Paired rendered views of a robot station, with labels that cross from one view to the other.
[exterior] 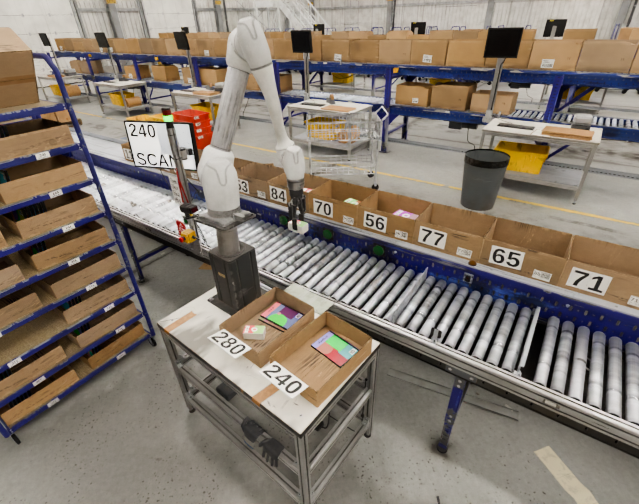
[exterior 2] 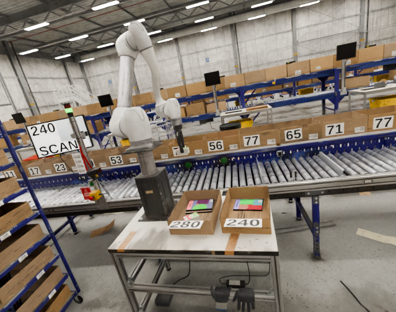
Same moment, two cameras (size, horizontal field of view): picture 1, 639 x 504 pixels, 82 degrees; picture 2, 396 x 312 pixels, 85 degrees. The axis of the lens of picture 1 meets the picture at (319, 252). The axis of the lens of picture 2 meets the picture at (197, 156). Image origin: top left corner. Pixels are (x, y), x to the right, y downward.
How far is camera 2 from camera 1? 0.87 m
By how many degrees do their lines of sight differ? 26
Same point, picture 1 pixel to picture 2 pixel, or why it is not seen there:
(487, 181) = not seen: hidden behind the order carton
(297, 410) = (261, 241)
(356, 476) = (289, 300)
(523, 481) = (365, 249)
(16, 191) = not seen: outside the picture
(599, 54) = (251, 76)
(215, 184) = (137, 120)
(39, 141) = not seen: outside the picture
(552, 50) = (232, 78)
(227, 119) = (127, 86)
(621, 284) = (348, 124)
